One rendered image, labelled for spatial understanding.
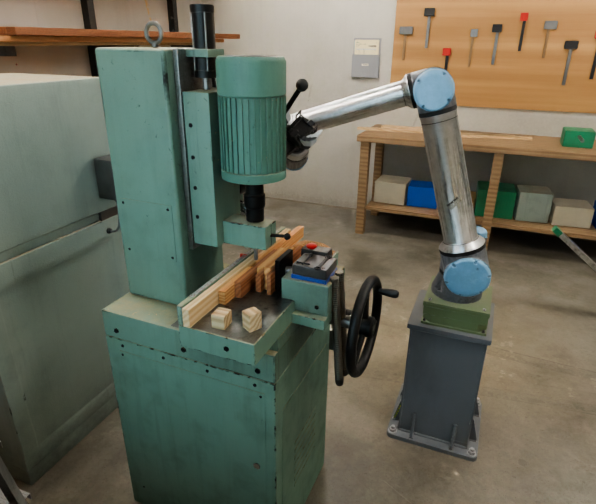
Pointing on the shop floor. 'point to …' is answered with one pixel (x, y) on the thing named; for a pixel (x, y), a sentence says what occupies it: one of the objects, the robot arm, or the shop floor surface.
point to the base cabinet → (220, 426)
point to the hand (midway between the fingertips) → (294, 122)
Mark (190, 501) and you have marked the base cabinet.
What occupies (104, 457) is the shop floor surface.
